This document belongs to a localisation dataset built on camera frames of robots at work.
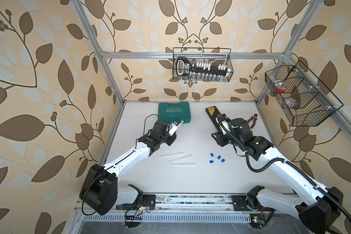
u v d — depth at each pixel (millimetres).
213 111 1116
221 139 666
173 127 726
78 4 708
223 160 889
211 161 887
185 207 737
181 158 903
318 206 370
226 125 651
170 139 753
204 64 821
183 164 890
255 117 1089
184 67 845
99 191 411
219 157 906
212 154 912
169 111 1083
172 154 959
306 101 729
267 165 466
